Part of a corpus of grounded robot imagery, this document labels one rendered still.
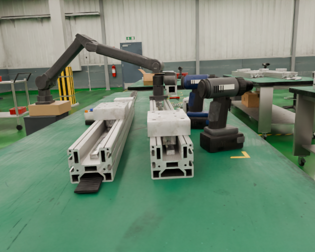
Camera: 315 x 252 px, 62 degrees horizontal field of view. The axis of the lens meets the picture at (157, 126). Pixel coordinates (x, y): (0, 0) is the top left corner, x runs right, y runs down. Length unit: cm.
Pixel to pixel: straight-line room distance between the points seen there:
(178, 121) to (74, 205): 31
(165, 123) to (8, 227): 39
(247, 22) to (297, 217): 1249
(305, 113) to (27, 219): 264
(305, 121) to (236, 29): 1014
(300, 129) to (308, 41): 1102
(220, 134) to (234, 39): 1195
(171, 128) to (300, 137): 234
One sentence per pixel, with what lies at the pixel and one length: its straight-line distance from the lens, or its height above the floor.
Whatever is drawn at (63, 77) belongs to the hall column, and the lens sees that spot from 780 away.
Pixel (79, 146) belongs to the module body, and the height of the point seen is 86.
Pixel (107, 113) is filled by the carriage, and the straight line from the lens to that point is 92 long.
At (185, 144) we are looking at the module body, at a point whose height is 86.
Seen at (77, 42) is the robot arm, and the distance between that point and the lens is 156.
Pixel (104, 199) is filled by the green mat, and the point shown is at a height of 78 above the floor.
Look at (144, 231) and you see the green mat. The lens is 46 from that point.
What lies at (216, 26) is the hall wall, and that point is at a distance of 1261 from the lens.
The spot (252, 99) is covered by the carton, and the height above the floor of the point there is 36.
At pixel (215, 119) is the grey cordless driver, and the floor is 88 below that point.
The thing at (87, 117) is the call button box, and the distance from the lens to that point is 127.
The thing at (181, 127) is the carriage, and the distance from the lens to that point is 67.
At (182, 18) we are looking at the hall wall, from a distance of 1251.
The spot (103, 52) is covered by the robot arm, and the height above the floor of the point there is 112.
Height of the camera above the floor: 104
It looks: 13 degrees down
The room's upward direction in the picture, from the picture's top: 2 degrees counter-clockwise
